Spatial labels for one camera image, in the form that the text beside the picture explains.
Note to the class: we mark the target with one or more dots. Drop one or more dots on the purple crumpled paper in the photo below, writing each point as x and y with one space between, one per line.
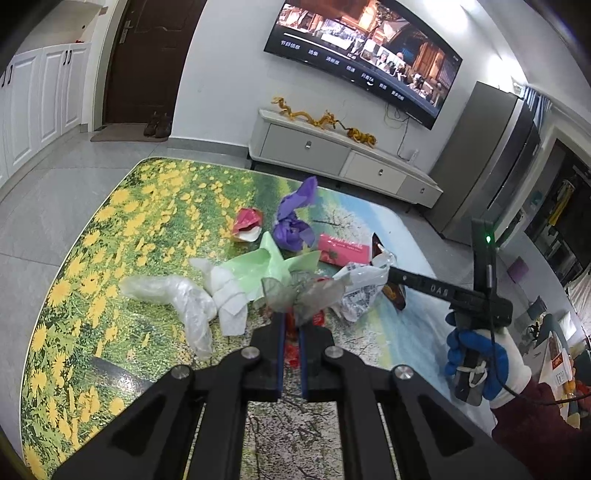
289 231

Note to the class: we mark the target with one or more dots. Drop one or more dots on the dark brown snack wrapper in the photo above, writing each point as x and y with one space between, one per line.
392 288

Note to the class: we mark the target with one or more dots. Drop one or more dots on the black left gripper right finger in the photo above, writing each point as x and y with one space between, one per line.
393 423

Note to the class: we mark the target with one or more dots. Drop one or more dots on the golden dragon figurine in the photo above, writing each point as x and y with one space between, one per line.
327 120

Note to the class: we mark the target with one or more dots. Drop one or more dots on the pink tissue packet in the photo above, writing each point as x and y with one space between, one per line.
340 252

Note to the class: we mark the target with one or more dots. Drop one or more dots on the white tv cabinet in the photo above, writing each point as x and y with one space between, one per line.
300 146

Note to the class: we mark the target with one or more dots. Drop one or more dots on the curved wall television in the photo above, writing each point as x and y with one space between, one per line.
381 47

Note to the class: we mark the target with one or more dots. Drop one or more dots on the red plastic trash piece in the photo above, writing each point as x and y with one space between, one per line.
291 341

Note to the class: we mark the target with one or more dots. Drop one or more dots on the red white crumpled wrapper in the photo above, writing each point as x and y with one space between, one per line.
248 225

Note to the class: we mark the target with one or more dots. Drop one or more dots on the flower landscape table cover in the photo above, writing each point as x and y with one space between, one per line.
94 349

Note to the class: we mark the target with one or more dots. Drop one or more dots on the blue white gloved right hand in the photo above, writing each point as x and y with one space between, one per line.
506 368

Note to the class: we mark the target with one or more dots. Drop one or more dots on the white wall cabinets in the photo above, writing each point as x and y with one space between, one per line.
41 99

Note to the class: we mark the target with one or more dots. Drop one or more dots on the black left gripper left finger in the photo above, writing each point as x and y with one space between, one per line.
190 424

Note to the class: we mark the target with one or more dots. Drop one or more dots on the light green paper sheet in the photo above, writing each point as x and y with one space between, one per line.
268 262

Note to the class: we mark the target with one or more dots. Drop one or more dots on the dark brown entrance door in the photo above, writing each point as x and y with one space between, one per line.
150 49

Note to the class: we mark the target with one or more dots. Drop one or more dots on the small golden figurine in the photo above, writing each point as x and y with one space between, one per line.
361 137

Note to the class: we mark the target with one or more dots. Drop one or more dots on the grey double door refrigerator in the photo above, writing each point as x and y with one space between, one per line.
484 162

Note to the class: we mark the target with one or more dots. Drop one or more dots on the pair of dark shoes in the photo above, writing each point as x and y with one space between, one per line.
159 126

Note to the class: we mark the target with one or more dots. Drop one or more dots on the dark red sleeve right forearm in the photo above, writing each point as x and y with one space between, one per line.
542 440

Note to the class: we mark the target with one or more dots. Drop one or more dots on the white printed plastic bag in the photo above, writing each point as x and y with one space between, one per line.
363 284

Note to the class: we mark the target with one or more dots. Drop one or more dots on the clear plastic bag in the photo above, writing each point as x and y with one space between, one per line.
194 306

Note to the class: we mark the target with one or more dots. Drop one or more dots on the brown door mat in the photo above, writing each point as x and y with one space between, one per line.
123 132

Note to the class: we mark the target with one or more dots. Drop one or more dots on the grey plastic wrapper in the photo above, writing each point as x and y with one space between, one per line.
304 294

